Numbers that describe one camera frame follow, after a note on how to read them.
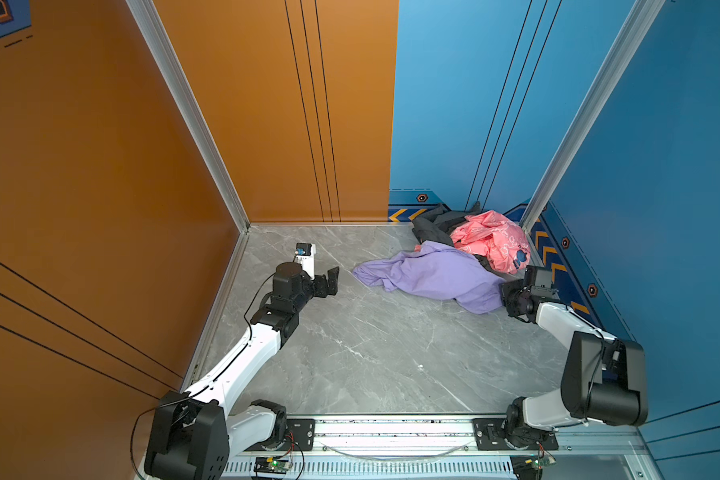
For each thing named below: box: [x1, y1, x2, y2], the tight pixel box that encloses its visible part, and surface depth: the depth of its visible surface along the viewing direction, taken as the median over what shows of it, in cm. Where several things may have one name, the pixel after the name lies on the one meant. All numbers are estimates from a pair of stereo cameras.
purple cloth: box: [352, 241, 505, 314], surface depth 95 cm
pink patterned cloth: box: [451, 210, 531, 273], surface depth 101 cm
